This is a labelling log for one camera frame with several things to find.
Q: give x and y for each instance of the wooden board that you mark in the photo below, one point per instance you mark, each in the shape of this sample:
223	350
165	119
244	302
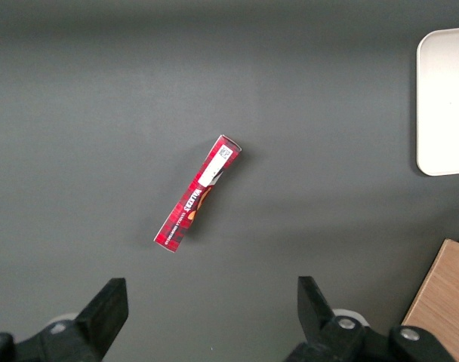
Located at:
441	294

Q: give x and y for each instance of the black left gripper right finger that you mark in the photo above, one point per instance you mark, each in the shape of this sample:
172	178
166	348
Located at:
320	320

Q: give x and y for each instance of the red tartan biscuit box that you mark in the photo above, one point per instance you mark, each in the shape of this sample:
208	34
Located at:
198	194

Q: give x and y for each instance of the white rectangular tray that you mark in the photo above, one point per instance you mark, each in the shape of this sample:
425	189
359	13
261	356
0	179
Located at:
446	102

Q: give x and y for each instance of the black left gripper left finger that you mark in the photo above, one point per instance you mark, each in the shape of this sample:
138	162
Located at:
97	324

